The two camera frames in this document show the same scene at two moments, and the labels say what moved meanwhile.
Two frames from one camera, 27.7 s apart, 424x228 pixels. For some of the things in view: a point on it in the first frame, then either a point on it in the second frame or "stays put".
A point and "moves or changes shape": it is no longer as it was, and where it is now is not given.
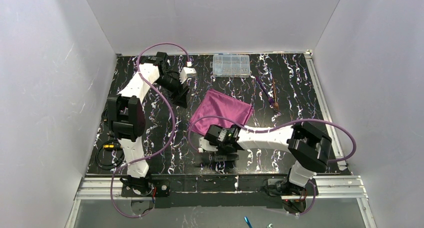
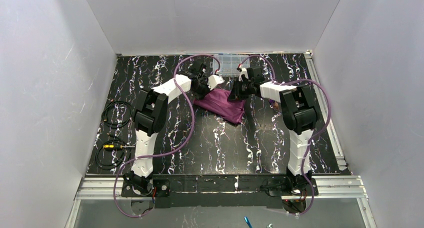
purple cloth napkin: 213,103 moves or changes shape
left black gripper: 178,90 to 202,88
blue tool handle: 247,220 stays put
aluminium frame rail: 330,187 stays put
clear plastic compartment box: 233,66 stays put
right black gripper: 218,152 to 239,90
